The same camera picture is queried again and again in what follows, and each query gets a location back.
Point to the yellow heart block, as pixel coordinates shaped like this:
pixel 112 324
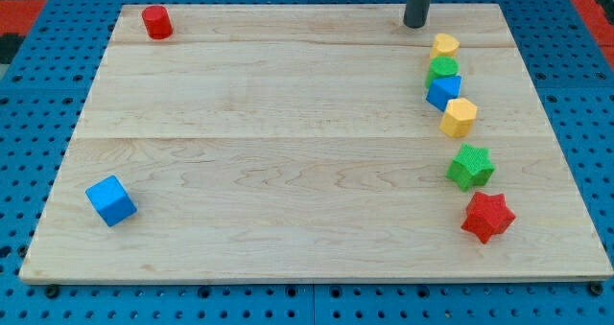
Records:
pixel 444 45

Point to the red star block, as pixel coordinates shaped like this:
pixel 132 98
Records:
pixel 487 215

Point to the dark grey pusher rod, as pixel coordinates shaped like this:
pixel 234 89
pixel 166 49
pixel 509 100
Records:
pixel 416 13

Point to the blue triangle block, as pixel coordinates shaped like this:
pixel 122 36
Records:
pixel 442 90

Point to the green cylinder block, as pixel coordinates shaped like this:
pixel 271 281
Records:
pixel 441 67

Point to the blue cube block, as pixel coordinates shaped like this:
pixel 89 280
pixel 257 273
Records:
pixel 111 201

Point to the wooden board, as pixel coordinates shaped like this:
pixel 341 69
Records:
pixel 287 144

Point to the yellow hexagon block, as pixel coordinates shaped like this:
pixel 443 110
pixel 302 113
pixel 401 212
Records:
pixel 458 118

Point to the green star block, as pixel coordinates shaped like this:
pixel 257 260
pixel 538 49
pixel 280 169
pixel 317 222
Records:
pixel 470 167

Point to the red cylinder block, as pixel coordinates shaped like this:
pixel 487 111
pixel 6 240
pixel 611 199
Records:
pixel 157 22

